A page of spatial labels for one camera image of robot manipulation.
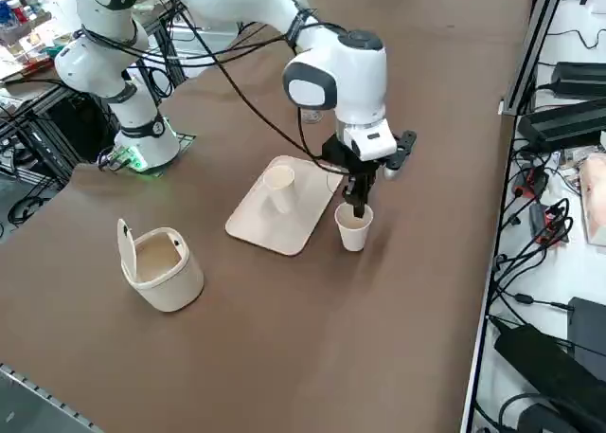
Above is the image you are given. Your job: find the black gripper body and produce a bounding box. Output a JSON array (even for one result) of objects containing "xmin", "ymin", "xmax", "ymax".
[{"xmin": 321, "ymin": 136, "xmax": 385, "ymax": 179}]

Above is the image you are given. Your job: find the white disposable paper cup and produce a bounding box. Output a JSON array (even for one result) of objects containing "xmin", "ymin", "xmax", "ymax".
[
  {"xmin": 262, "ymin": 164, "xmax": 296, "ymax": 215},
  {"xmin": 334, "ymin": 204, "xmax": 376, "ymax": 253}
]

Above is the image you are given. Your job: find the white rectangular tray mat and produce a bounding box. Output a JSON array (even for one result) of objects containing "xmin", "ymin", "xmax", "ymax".
[{"xmin": 224, "ymin": 154, "xmax": 344, "ymax": 257}]

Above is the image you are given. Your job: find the black and red plug strip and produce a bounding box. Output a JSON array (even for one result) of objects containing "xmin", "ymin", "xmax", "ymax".
[{"xmin": 528, "ymin": 200, "xmax": 572, "ymax": 247}]

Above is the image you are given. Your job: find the cream mini bin with lid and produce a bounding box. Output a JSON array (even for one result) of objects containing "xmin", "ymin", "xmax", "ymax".
[{"xmin": 116, "ymin": 217, "xmax": 205, "ymax": 314}]

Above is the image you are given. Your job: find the long black box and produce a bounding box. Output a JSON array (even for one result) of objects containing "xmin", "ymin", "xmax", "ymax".
[{"xmin": 517, "ymin": 99, "xmax": 606, "ymax": 153}]

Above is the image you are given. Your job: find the pink package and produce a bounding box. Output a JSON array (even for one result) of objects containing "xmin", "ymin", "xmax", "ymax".
[{"xmin": 578, "ymin": 152, "xmax": 606, "ymax": 247}]

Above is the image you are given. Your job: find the large black adapter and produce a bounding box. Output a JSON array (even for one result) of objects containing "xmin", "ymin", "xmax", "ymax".
[{"xmin": 493, "ymin": 322, "xmax": 606, "ymax": 433}]

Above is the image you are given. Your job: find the black power brick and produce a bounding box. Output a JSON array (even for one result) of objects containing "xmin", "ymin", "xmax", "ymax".
[{"xmin": 550, "ymin": 61, "xmax": 606, "ymax": 98}]

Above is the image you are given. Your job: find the black square box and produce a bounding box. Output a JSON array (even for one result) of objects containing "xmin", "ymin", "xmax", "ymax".
[{"xmin": 566, "ymin": 296, "xmax": 606, "ymax": 358}]

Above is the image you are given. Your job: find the black controller box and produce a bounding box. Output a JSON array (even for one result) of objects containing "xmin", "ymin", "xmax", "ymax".
[{"xmin": 45, "ymin": 91, "xmax": 119, "ymax": 164}]

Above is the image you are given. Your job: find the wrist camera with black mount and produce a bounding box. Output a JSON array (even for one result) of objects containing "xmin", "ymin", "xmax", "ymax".
[{"xmin": 382, "ymin": 129, "xmax": 419, "ymax": 183}]

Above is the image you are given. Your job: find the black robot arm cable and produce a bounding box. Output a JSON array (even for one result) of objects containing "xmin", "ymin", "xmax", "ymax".
[{"xmin": 151, "ymin": 0, "xmax": 354, "ymax": 173}]

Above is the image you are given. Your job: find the aluminium camera pole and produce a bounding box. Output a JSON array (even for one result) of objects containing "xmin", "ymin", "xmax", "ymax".
[{"xmin": 499, "ymin": 0, "xmax": 569, "ymax": 117}]

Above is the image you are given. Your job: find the aluminium table edge rail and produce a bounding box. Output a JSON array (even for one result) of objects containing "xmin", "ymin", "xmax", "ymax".
[{"xmin": 0, "ymin": 362, "xmax": 98, "ymax": 433}]

